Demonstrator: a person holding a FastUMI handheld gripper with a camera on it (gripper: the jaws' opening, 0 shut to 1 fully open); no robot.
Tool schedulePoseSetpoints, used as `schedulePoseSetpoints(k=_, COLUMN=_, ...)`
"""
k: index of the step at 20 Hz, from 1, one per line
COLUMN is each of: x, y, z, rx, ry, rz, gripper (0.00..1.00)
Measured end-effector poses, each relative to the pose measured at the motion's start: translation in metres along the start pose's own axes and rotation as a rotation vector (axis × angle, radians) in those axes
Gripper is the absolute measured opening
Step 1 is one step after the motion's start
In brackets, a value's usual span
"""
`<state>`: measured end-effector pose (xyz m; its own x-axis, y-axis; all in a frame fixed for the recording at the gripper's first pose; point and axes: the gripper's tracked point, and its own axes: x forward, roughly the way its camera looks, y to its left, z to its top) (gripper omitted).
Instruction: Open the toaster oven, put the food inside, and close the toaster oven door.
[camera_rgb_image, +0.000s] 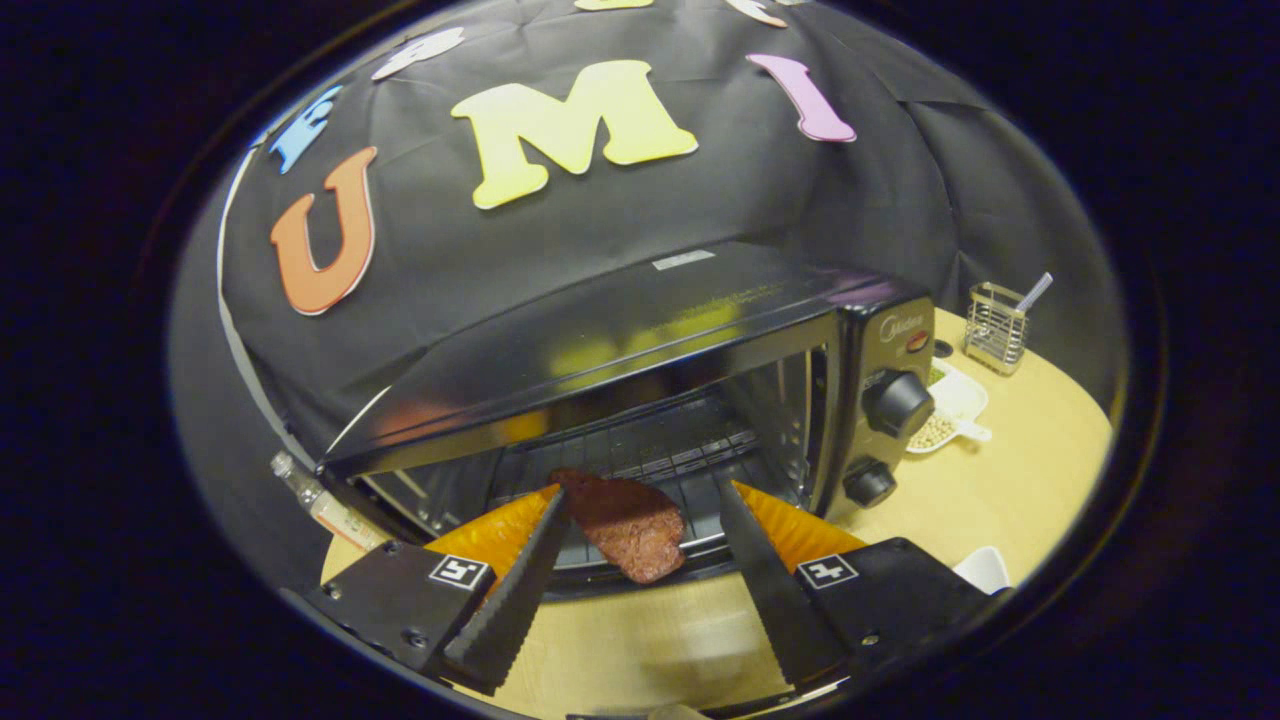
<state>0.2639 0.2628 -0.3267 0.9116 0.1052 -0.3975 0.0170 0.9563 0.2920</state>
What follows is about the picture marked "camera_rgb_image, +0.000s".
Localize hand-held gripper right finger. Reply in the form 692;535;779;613
717;480;1001;691

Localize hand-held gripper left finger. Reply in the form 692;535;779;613
303;485;573;696

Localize brown meat slice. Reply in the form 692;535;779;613
548;467;687;585

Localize black toaster oven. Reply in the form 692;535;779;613
318;240;938;601

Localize white rectangular dish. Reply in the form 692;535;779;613
952;545;1013;596

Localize small glass bottle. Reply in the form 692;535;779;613
270;450;386;553

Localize white divided bean plate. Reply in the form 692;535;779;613
905;358;994;456

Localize clear wire utensil holder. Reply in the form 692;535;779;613
963;282;1031;377

